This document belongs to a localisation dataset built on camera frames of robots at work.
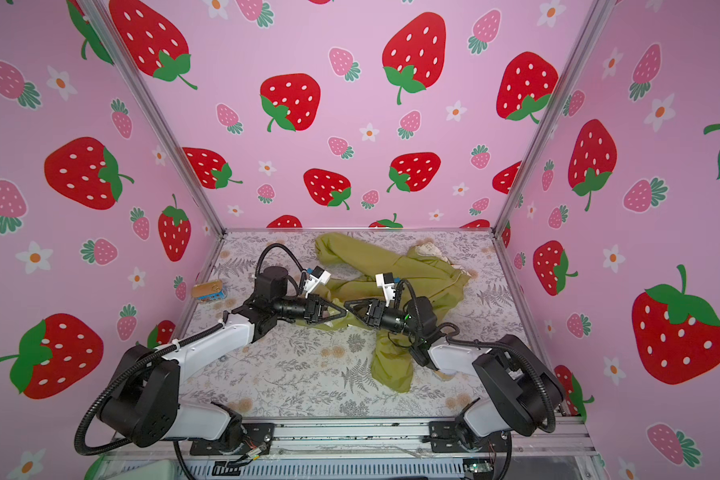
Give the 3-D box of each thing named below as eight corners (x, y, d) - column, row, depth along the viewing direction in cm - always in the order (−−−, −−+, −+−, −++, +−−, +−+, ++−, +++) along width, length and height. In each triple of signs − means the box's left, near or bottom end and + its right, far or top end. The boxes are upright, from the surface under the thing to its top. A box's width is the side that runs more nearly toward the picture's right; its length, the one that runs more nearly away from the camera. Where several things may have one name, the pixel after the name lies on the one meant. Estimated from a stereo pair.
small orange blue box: (196, 305, 101) (190, 298, 97) (198, 292, 104) (192, 285, 101) (224, 300, 102) (219, 293, 99) (225, 286, 106) (220, 279, 102)
